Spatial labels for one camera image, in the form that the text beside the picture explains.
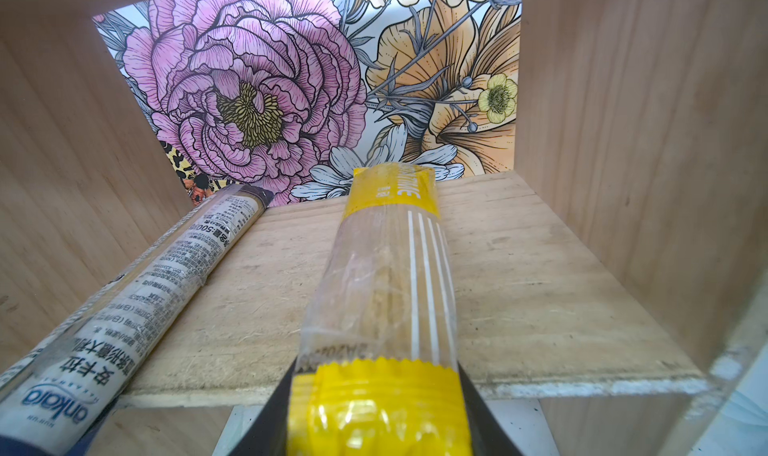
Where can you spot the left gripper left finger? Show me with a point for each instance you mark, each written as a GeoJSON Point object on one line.
{"type": "Point", "coordinates": [267, 434]}

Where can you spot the brown striped spaghetti bag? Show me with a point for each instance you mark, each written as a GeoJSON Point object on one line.
{"type": "Point", "coordinates": [55, 399]}

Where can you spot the wooden two-tier shelf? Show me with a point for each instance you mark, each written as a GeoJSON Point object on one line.
{"type": "Point", "coordinates": [608, 236]}

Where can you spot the yellow spaghetti bag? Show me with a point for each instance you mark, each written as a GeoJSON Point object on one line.
{"type": "Point", "coordinates": [377, 368]}

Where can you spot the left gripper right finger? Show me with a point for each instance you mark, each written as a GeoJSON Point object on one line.
{"type": "Point", "coordinates": [488, 437]}

